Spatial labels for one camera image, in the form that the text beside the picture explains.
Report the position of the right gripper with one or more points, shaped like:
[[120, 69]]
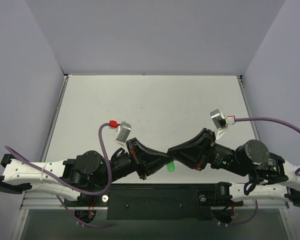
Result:
[[206, 149]]

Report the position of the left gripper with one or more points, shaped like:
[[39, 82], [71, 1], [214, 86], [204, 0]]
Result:
[[136, 158]]

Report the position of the green key tag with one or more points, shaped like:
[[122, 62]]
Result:
[[170, 167]]

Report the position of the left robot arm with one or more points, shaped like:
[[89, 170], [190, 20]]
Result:
[[87, 174]]

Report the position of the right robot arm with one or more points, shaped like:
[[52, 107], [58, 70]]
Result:
[[269, 175]]

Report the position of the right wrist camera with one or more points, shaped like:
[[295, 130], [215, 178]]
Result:
[[218, 119]]

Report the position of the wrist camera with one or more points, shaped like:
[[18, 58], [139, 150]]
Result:
[[122, 133], [218, 119]]

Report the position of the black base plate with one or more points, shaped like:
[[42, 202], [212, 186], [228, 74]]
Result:
[[172, 201]]

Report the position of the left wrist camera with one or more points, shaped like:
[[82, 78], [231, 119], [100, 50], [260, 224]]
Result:
[[122, 133]]

